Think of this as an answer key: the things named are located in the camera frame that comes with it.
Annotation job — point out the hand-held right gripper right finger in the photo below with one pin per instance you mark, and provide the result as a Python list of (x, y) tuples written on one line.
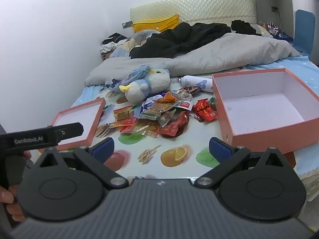
[(220, 149)]

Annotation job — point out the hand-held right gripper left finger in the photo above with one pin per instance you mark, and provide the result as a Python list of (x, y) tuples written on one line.
[(103, 149)]

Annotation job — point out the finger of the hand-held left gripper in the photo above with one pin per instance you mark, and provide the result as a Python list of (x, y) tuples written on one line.
[(72, 129)]

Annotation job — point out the pink cardboard box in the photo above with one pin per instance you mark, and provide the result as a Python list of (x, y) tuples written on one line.
[(261, 135)]

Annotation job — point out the clear red label snack packet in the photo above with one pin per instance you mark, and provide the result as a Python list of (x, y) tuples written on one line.
[(167, 118)]

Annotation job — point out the dark brown snack packet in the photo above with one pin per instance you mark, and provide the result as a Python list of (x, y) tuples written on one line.
[(192, 90)]

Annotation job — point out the orange clear snack packet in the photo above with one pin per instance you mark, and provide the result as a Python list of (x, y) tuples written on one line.
[(170, 97)]

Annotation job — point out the person's left hand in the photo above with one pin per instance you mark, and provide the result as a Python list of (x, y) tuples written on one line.
[(6, 195)]

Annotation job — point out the pink box lid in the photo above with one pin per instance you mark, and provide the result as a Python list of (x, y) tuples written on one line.
[(74, 114)]

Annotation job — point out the pile of snack packets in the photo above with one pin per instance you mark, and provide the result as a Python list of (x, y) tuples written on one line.
[(189, 142)]

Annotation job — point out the red foil snack packet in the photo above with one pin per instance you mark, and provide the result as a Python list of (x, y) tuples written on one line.
[(208, 115)]

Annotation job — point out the square brown snack packet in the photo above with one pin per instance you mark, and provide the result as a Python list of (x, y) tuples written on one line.
[(122, 114)]

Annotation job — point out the orange brown snack packet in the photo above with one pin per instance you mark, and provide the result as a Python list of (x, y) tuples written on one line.
[(145, 129)]

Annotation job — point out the brown sticks snack packet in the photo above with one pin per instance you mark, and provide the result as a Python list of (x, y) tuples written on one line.
[(202, 104)]

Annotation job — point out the white red label snack packet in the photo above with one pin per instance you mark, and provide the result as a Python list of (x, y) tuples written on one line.
[(185, 105)]

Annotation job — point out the blue white snack packet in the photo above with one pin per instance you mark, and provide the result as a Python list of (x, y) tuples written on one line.
[(149, 104)]

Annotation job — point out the brown clear snack packet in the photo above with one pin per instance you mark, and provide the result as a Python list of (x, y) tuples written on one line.
[(155, 109)]

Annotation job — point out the white spray bottle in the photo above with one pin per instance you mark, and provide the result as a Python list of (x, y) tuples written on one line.
[(192, 81)]

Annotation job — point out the brown cardboard box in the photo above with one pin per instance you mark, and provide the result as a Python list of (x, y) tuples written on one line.
[(106, 56)]

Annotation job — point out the white blue plush penguin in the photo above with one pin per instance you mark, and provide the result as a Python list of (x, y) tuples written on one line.
[(154, 79)]

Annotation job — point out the grey blanket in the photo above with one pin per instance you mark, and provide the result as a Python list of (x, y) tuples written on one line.
[(211, 57)]

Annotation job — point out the pile of clothes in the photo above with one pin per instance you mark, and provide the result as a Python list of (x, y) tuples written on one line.
[(113, 42)]

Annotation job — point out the cartoon print quilt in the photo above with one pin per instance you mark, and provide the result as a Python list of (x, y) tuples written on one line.
[(124, 47)]

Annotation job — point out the light blue bedsheet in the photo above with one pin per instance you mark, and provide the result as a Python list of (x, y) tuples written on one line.
[(299, 63)]

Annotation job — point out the black coat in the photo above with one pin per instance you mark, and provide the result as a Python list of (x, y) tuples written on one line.
[(179, 39)]

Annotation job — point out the black cloth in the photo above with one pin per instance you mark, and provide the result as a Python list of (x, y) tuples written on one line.
[(244, 27)]

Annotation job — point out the row of cosmetic bottles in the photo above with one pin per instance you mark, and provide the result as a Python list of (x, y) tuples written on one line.
[(271, 28)]

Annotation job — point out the yellow pillow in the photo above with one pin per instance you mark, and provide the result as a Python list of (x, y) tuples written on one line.
[(159, 23)]

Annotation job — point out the blue chair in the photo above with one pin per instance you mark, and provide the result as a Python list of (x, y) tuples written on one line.
[(304, 29)]

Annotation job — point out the cream padded headboard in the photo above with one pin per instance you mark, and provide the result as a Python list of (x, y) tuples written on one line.
[(199, 5)]

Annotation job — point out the grey wall plate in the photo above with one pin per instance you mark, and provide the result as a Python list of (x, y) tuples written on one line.
[(127, 25)]

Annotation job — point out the black wall charger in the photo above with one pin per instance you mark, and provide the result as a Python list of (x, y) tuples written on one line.
[(275, 9)]

